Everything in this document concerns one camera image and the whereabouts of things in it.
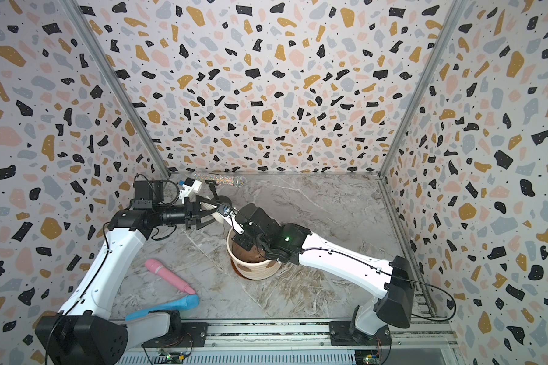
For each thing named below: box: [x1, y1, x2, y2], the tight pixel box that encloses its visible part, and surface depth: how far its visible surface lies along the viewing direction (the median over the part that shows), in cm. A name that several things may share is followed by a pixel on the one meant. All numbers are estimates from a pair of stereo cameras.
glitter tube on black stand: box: [191, 172, 248, 188], surface depth 92 cm
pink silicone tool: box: [144, 258, 196, 295], surface depth 86 cm
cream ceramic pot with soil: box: [226, 228, 282, 281], surface depth 76 cm
